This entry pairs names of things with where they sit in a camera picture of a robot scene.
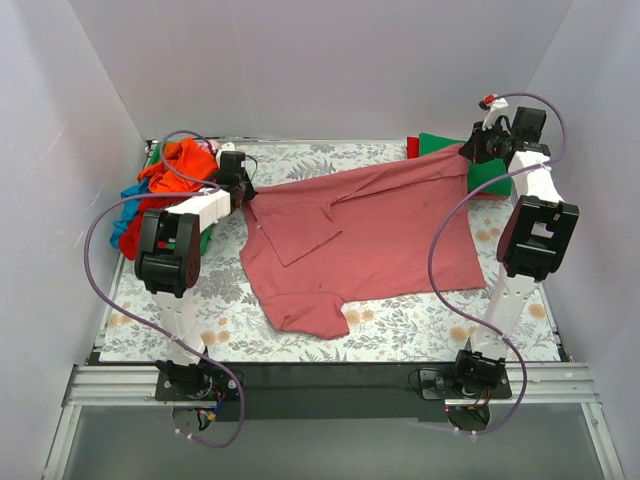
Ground aluminium frame rail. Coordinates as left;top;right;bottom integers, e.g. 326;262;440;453
42;364;174;480

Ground dusty rose t-shirt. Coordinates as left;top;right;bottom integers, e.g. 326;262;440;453
240;146;485;339

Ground green plastic laundry tray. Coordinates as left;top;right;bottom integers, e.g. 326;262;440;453
149;142;221;256

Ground floral patterned table mat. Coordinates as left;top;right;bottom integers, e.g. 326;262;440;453
95;141;561;363

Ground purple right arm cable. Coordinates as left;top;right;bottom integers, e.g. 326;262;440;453
427;92;569;436

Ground red crumpled t-shirt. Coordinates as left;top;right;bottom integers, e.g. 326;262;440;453
119;216;142;261

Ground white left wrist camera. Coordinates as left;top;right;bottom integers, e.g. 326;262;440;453
217;142;237;152

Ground light pink crumpled t-shirt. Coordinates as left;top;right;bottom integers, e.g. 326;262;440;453
196;140;220;152

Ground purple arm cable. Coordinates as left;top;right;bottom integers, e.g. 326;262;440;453
82;130;247;449
427;92;569;436

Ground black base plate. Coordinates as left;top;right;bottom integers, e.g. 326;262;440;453
155;360;512;422

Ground green folded t-shirt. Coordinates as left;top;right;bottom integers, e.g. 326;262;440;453
417;132;512;197

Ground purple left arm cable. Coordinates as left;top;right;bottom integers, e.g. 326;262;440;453
82;130;247;449

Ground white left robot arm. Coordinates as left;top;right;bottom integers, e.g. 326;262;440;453
134;144;256;366

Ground orange crumpled t-shirt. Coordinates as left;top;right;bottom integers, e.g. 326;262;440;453
137;138;219;193

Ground blue crumpled t-shirt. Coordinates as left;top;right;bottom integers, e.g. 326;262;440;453
110;198;171;250

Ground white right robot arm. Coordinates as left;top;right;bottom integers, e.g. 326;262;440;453
452;96;579;398

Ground red folded t-shirt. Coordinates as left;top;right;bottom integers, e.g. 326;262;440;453
405;135;509;201

